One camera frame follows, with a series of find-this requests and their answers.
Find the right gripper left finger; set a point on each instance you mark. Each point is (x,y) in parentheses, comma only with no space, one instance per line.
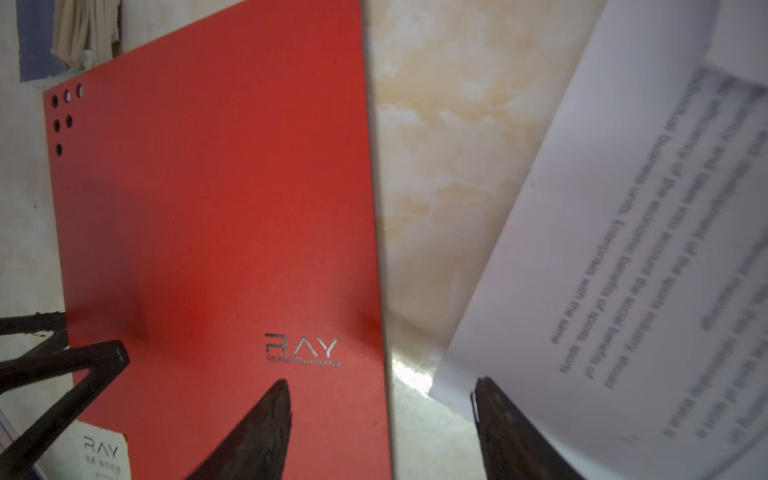
(257,447)

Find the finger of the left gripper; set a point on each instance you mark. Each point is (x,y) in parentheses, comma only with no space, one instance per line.
(52,322)
(70,380)

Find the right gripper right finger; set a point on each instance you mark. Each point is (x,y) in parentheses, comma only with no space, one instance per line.
(511,446)

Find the text sheet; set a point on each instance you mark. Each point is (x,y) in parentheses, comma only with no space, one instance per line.
(624,306)

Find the red folder black inside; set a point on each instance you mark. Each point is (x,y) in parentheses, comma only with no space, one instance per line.
(214,210)

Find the blue booklet yellow label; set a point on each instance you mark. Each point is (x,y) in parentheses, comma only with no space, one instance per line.
(59,40)

